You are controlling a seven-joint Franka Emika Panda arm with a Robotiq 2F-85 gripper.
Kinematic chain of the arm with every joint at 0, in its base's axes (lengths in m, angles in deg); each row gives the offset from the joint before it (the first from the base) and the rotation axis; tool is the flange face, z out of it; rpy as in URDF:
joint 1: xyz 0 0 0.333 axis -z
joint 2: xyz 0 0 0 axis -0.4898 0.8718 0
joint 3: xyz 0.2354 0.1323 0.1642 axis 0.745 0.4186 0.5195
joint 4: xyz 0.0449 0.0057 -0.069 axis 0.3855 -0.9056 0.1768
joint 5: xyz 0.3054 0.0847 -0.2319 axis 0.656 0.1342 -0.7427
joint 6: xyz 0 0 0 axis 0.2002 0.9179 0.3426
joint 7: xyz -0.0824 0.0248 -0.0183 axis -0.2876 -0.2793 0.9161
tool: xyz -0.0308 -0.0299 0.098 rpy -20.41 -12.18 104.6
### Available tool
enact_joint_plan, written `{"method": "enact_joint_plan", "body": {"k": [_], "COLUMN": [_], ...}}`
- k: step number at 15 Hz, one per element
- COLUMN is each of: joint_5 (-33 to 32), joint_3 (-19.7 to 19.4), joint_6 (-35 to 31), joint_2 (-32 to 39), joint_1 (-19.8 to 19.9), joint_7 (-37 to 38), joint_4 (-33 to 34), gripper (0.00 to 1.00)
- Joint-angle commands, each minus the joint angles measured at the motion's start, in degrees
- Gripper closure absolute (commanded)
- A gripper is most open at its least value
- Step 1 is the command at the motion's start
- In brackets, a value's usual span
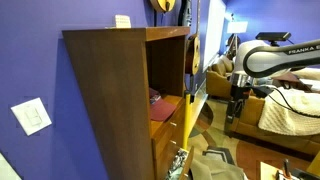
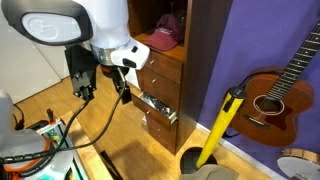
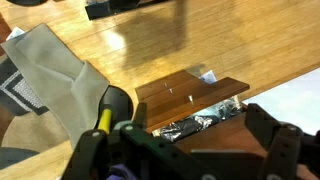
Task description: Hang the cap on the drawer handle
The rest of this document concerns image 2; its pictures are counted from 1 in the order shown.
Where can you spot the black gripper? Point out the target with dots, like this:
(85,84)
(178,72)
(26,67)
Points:
(117,75)

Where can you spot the maroon baseball cap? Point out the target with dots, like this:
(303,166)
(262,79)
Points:
(167,34)

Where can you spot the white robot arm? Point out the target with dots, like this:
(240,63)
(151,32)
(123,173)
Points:
(94,34)

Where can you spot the open wooden drawer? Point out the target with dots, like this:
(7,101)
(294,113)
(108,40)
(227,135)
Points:
(155,109)

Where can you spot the brown wooden drawer cabinet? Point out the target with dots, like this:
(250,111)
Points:
(179,78)

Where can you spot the yellow pole stand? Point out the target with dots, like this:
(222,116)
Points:
(196,157)

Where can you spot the grey cloth on floor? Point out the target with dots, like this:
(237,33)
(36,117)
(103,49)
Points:
(211,172)

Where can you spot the acoustic guitar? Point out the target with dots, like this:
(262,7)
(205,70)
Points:
(275,96)

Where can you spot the banjo with white head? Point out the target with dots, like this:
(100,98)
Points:
(299,164)

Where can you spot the robot base with orange ring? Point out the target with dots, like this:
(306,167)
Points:
(29,155)

